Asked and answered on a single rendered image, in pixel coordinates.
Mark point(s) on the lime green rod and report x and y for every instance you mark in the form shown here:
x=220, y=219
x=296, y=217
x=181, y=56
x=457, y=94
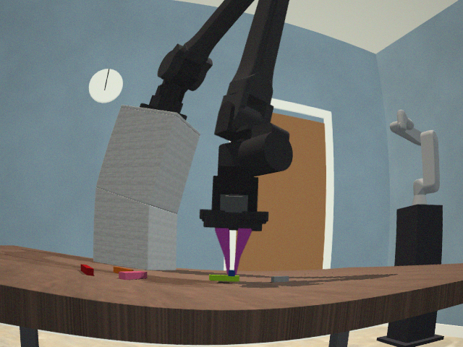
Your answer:
x=224, y=277

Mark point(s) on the red block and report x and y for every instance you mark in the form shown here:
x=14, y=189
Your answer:
x=87, y=270

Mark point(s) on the orange rod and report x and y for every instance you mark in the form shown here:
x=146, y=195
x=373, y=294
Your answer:
x=119, y=269

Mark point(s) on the pink rectangular block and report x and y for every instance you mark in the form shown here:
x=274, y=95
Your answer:
x=132, y=275

